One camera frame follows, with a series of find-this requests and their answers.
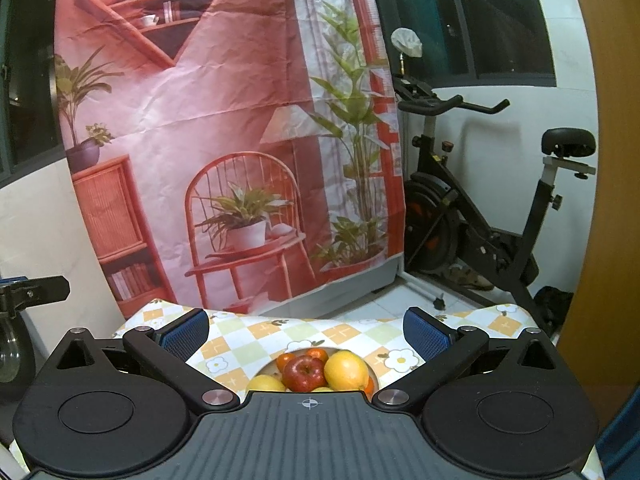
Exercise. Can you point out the dark bag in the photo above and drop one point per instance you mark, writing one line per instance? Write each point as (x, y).
(554, 307)

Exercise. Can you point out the red apple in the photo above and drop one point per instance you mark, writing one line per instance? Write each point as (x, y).
(302, 374)

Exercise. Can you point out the yellow lemon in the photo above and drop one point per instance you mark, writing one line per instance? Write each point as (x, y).
(265, 384)
(346, 371)

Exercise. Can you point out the checked flower tablecloth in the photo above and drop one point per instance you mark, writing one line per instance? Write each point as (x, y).
(240, 340)

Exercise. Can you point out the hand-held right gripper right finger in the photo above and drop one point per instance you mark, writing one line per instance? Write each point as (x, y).
(430, 332)

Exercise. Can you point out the dark blue cloth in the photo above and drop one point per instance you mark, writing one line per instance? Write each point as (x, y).
(622, 445)

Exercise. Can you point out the white cloth cap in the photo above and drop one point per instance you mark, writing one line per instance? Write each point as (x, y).
(407, 42)

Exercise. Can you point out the black exercise bike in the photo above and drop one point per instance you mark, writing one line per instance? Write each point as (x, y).
(475, 230)

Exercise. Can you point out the white pipe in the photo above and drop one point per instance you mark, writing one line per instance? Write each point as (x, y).
(425, 290)

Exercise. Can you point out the small orange mandarin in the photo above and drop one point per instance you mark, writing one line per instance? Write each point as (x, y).
(317, 354)
(370, 386)
(286, 361)

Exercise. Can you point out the orange wooden door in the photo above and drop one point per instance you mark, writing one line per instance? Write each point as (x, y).
(610, 185)

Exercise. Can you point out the pair of sandals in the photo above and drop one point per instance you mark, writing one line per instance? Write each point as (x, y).
(470, 277)

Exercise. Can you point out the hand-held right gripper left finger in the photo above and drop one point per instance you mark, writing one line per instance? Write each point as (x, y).
(182, 335)

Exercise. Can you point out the dark glass window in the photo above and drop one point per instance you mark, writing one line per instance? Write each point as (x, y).
(475, 20)
(30, 85)

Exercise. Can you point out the beige round plate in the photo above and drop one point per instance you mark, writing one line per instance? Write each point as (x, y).
(267, 367)

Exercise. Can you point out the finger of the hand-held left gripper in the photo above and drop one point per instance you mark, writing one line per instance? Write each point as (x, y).
(35, 292)

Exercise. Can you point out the printed pink backdrop cloth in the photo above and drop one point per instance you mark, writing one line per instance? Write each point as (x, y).
(210, 110)

